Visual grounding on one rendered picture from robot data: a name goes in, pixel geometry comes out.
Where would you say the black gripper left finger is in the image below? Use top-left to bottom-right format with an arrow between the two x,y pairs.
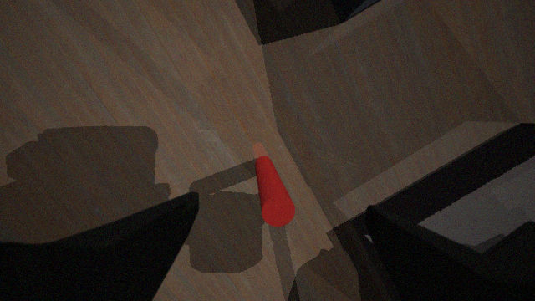
0,192 -> 199,301

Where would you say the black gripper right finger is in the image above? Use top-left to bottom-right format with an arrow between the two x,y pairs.
364,205 -> 535,301

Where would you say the red peg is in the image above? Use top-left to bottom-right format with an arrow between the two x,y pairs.
255,156 -> 295,227

